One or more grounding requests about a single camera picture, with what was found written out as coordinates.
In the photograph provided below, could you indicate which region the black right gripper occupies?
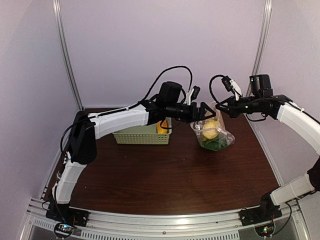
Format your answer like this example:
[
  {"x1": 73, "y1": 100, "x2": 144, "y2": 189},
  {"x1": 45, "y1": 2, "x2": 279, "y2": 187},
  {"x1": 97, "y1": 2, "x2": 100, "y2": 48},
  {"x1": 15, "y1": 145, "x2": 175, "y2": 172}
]
[{"x1": 215, "y1": 94, "x2": 262, "y2": 118}]

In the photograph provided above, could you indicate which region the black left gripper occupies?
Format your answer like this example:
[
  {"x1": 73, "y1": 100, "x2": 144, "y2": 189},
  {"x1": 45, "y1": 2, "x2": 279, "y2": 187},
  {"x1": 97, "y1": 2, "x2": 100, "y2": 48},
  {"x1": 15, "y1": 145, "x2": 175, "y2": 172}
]
[{"x1": 166, "y1": 101, "x2": 216, "y2": 123}]

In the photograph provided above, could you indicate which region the toy potato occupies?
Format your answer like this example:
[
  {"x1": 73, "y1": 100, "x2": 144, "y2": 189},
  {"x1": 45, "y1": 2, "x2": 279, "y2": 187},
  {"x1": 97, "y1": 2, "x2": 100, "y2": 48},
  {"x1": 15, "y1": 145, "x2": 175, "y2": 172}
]
[{"x1": 202, "y1": 119, "x2": 219, "y2": 140}]

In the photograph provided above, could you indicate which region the clear zip top bag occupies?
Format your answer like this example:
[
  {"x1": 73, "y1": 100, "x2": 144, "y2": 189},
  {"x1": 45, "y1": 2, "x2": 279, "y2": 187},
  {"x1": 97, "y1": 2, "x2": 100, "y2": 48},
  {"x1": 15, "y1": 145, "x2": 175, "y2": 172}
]
[{"x1": 190, "y1": 101, "x2": 235, "y2": 152}]

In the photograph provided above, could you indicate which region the toy bok choy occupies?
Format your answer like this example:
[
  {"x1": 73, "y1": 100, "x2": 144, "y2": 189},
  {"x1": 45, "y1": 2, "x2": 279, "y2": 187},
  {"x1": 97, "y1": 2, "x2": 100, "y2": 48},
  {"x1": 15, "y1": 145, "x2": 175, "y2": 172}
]
[{"x1": 200, "y1": 138, "x2": 228, "y2": 152}]

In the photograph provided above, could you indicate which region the green plastic basket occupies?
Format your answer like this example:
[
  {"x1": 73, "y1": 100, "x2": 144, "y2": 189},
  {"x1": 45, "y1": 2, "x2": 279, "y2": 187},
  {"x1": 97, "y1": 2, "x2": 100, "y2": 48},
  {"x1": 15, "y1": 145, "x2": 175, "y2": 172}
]
[{"x1": 112, "y1": 117, "x2": 172, "y2": 145}]

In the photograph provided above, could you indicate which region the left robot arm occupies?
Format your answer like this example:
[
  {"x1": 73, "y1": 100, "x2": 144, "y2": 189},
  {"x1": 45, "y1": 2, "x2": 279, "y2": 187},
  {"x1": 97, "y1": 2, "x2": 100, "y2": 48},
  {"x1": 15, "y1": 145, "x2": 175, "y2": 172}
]
[{"x1": 49, "y1": 81, "x2": 216, "y2": 222}]

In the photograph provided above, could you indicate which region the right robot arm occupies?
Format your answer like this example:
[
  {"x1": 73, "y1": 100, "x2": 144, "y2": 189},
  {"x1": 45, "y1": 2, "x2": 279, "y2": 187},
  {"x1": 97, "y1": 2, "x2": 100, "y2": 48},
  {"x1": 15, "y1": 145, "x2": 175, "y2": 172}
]
[{"x1": 215, "y1": 74, "x2": 320, "y2": 221}]

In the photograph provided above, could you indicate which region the toy orange mango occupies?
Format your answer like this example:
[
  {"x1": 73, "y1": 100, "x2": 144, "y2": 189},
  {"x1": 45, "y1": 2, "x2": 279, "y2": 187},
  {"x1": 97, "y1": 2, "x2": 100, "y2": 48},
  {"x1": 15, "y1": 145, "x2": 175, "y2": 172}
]
[{"x1": 156, "y1": 120, "x2": 168, "y2": 135}]

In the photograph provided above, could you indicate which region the right circuit board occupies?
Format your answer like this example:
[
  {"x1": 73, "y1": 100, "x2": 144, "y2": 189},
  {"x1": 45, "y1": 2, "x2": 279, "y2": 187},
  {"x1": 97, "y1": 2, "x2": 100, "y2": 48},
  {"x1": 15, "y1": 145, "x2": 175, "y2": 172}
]
[{"x1": 254, "y1": 222, "x2": 275, "y2": 238}]

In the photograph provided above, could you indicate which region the circuit board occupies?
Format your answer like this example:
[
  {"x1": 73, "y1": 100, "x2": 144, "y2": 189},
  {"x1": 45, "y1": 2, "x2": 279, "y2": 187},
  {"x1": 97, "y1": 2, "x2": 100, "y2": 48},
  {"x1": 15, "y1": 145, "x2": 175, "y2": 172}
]
[
  {"x1": 254, "y1": 222, "x2": 275, "y2": 238},
  {"x1": 53, "y1": 222, "x2": 75, "y2": 238}
]

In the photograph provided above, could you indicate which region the left circuit board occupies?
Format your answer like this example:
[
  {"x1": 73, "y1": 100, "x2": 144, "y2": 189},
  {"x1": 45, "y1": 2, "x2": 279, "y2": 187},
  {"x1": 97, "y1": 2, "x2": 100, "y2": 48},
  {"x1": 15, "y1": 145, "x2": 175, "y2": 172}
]
[{"x1": 53, "y1": 222, "x2": 75, "y2": 238}]

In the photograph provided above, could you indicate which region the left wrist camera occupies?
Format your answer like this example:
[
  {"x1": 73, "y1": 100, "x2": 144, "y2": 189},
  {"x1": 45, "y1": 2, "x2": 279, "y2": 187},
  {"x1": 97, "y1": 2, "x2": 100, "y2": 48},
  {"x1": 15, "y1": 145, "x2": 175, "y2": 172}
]
[{"x1": 184, "y1": 86, "x2": 201, "y2": 106}]

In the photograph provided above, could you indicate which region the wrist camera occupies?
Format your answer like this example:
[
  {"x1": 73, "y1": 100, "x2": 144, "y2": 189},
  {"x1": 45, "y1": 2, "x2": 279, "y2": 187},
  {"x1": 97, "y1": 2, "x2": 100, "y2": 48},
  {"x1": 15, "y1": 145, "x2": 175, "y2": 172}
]
[
  {"x1": 221, "y1": 76, "x2": 243, "y2": 101},
  {"x1": 184, "y1": 86, "x2": 201, "y2": 106}
]

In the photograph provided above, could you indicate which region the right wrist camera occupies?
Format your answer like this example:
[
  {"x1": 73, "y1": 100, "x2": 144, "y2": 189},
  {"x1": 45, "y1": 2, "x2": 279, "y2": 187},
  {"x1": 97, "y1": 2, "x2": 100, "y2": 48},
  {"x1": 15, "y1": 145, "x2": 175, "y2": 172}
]
[{"x1": 221, "y1": 76, "x2": 243, "y2": 101}]

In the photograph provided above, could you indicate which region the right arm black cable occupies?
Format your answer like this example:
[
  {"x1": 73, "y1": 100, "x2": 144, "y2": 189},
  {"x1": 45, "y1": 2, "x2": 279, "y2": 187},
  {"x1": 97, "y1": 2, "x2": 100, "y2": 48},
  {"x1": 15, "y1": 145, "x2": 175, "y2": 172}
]
[{"x1": 208, "y1": 74, "x2": 231, "y2": 103}]

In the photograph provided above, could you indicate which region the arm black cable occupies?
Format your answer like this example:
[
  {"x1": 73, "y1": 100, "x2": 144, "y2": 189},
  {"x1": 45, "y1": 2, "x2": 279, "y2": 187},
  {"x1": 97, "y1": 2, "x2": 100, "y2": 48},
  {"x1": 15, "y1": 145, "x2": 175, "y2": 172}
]
[
  {"x1": 60, "y1": 65, "x2": 194, "y2": 156},
  {"x1": 208, "y1": 74, "x2": 231, "y2": 103}
]

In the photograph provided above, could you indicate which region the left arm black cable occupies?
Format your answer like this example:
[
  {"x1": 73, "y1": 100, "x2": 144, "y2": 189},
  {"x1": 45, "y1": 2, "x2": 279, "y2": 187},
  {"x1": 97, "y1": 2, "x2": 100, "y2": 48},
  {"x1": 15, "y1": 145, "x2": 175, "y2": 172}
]
[{"x1": 60, "y1": 65, "x2": 194, "y2": 156}]

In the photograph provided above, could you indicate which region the right aluminium frame post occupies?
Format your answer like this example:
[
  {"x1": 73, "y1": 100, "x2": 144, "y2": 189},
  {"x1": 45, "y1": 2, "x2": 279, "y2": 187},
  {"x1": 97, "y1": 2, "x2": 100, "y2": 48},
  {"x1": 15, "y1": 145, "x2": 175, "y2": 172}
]
[{"x1": 246, "y1": 0, "x2": 273, "y2": 96}]

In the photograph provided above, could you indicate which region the aluminium frame post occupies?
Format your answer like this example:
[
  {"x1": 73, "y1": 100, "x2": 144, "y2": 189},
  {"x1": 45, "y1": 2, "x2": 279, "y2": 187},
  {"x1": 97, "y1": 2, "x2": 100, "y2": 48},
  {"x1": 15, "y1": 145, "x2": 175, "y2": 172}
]
[
  {"x1": 52, "y1": 0, "x2": 84, "y2": 111},
  {"x1": 246, "y1": 0, "x2": 273, "y2": 96}
]

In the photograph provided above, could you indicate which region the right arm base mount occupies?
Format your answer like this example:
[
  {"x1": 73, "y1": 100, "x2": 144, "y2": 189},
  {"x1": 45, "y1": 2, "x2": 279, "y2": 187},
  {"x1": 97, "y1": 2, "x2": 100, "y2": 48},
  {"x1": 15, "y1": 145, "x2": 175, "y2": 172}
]
[{"x1": 238, "y1": 206, "x2": 283, "y2": 227}]

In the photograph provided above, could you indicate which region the front aluminium rail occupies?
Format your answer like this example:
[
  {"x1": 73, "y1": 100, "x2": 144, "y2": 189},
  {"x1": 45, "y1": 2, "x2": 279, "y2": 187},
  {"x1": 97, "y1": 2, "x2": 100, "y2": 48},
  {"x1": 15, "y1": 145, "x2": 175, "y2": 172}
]
[{"x1": 17, "y1": 198, "x2": 311, "y2": 240}]

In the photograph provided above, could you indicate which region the left aluminium frame post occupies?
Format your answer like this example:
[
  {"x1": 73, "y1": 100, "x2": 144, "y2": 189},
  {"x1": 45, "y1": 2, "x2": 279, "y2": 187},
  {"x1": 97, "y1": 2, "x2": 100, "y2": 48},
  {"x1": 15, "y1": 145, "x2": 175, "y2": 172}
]
[{"x1": 52, "y1": 0, "x2": 84, "y2": 111}]

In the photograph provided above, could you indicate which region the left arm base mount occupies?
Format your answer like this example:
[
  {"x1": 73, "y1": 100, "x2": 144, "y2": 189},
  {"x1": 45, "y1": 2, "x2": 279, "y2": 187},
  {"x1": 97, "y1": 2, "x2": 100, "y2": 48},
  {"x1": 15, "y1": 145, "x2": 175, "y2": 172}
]
[{"x1": 45, "y1": 208, "x2": 89, "y2": 227}]

